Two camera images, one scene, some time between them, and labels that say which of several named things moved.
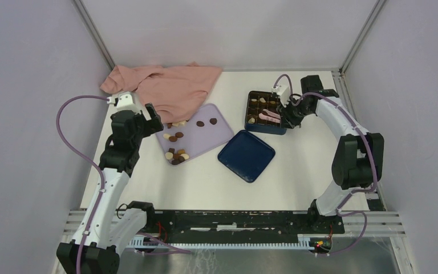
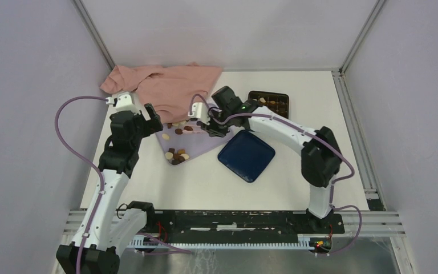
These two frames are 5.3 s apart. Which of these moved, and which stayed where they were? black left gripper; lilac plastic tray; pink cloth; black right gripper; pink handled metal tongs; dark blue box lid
Moved: black right gripper; pink handled metal tongs
Stayed: black left gripper; lilac plastic tray; dark blue box lid; pink cloth
